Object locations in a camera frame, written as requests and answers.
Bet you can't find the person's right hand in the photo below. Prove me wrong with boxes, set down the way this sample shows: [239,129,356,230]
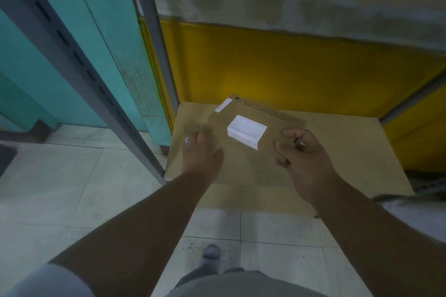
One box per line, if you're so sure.
[274,129,344,209]

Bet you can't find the person's left hand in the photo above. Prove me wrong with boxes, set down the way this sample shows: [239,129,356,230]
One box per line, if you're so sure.
[182,129,224,186]

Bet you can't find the box white label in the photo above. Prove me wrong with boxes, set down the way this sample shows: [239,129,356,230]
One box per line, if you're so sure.
[207,94,308,188]

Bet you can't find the person's left forearm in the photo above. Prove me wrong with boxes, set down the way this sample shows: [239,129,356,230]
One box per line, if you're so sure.
[48,171,213,297]

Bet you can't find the person's right forearm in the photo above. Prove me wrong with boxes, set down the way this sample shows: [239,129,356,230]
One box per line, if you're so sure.
[313,176,446,297]

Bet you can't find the grey slipper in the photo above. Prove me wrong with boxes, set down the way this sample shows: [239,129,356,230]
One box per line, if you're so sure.
[199,244,222,270]

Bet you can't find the dark grey shorts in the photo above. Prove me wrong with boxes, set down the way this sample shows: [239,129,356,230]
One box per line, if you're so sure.
[174,266,245,289]

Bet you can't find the teal wooden panel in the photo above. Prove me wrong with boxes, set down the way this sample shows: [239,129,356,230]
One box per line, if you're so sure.
[0,0,173,146]

